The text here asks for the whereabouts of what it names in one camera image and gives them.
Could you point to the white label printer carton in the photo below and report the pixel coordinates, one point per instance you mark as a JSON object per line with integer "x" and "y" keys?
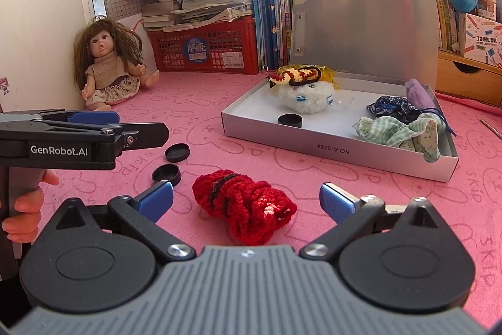
{"x": 484, "y": 40}

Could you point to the pink rabbit print blanket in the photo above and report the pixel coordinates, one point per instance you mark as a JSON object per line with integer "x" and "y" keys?
{"x": 219, "y": 158}

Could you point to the person's left hand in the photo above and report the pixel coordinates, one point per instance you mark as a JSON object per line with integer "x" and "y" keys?
{"x": 27, "y": 201}

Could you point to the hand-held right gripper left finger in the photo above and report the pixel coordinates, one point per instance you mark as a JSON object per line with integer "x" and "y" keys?
{"x": 159, "y": 197}

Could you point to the thin metal rod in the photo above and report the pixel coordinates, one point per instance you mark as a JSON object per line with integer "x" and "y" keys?
{"x": 492, "y": 127}

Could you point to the white fluffy plush toy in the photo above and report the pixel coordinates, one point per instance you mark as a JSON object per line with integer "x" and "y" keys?
{"x": 306, "y": 95}

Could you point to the wooden drawer shelf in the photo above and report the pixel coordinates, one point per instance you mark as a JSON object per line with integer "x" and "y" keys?
{"x": 470, "y": 84}

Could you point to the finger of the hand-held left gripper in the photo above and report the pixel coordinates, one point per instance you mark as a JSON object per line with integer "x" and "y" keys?
{"x": 149, "y": 135}
{"x": 94, "y": 117}

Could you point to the green checked cloth pouch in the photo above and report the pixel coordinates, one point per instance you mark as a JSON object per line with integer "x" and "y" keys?
{"x": 392, "y": 131}

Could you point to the black round cap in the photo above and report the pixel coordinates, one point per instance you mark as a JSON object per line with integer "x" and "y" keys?
{"x": 290, "y": 120}
{"x": 177, "y": 153}
{"x": 166, "y": 175}

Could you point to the red crocheted pouch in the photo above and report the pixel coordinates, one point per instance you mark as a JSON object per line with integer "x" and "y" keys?
{"x": 243, "y": 205}

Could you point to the small wall sticker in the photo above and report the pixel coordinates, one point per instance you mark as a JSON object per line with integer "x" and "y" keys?
{"x": 4, "y": 85}

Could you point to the brown haired doll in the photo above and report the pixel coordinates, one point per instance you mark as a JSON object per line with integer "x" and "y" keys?
{"x": 108, "y": 72}

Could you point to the grey lidded cardboard box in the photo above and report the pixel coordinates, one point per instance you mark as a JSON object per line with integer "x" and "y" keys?
{"x": 353, "y": 29}

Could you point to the white grid board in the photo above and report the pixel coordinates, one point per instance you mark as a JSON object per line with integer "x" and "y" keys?
{"x": 121, "y": 7}

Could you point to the red plastic crate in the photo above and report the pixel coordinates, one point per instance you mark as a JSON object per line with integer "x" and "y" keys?
{"x": 204, "y": 48}

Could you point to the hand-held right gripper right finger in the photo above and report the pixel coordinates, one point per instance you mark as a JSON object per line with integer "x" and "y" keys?
{"x": 333, "y": 201}

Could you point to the row of standing workbooks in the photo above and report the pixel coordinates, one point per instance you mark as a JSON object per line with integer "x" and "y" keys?
{"x": 270, "y": 13}

